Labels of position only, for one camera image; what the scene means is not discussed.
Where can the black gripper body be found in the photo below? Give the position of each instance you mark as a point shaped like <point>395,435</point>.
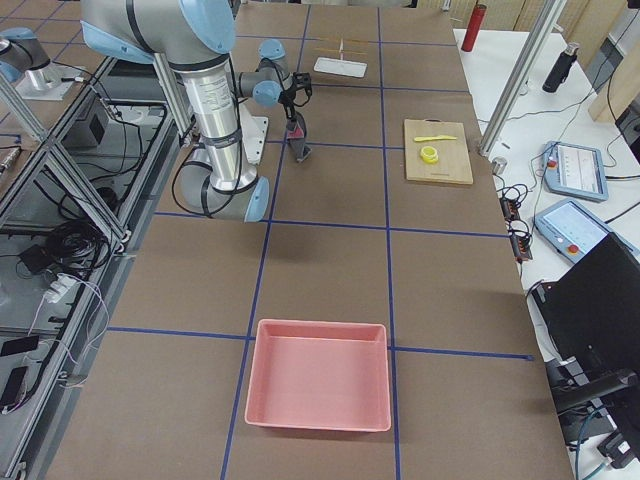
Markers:
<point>291,116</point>

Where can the grey wiping cloth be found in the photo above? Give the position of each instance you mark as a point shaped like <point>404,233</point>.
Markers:
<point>296,137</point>

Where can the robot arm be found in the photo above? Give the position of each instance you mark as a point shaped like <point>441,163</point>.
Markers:
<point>219,179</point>

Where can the black water bottle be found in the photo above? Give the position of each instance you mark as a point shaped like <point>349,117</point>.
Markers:
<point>561,68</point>

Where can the white rectangular tray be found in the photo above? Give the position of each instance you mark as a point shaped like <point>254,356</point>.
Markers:
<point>340,67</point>

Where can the wooden rack bar near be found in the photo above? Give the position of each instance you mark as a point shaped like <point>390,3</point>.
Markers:
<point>340,51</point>

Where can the yellow lemon slices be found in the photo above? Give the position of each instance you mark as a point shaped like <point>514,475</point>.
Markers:
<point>429,154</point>

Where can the yellow plastic knife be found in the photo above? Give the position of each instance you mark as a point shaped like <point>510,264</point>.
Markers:
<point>434,138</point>

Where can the bamboo cutting board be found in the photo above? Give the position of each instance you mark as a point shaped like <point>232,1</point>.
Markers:
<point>454,166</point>

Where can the red cylinder bottle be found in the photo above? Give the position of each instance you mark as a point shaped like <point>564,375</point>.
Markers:
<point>473,27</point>

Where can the pink plastic bin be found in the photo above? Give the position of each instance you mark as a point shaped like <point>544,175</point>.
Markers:
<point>319,375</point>

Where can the blue teach pendant far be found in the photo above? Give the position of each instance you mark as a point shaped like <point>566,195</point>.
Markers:
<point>576,171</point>

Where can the blue teach pendant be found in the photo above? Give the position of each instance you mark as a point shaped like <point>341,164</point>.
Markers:
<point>571,229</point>
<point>576,171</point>

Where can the blue teach pendant near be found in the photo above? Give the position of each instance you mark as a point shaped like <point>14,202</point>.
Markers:
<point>571,229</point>

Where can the black monitor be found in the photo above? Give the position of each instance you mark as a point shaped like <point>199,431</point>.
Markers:
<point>592,311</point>

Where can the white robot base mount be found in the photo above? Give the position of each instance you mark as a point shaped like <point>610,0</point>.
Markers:
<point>254,131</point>

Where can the aluminium frame post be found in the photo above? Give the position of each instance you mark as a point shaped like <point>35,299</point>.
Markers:
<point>535,41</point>

